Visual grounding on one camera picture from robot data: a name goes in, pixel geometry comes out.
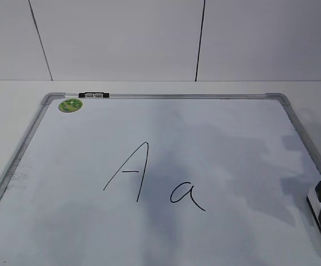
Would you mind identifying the black and silver hanging clip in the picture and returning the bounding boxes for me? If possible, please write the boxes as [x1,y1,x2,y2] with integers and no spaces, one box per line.
[78,92,110,98]

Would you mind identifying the round green magnet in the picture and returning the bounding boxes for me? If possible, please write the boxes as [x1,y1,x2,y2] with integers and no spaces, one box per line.
[59,99,83,113]

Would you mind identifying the white whiteboard with grey frame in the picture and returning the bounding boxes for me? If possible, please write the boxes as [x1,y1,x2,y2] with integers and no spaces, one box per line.
[0,93,321,265]

